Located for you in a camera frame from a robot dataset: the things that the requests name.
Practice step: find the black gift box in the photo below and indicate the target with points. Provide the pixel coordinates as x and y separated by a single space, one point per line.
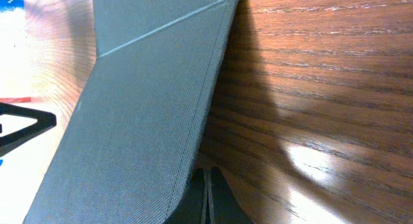
129 148

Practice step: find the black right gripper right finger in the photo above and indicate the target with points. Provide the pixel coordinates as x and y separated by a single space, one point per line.
223 206

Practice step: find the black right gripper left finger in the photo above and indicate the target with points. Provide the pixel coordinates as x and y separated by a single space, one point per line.
191 206

